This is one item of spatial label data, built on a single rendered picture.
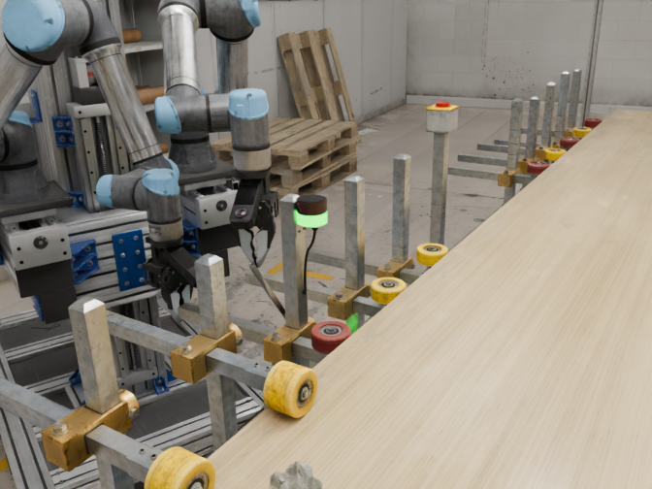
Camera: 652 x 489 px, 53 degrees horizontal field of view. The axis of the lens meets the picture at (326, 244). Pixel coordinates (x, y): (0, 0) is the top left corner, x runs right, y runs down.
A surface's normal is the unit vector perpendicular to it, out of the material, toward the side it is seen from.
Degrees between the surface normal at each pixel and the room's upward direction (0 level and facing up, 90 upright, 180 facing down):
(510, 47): 90
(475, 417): 0
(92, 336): 90
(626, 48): 90
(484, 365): 0
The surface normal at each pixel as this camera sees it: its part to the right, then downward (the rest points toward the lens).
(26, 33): -0.24, 0.27
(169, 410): -0.02, -0.93
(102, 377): 0.84, 0.18
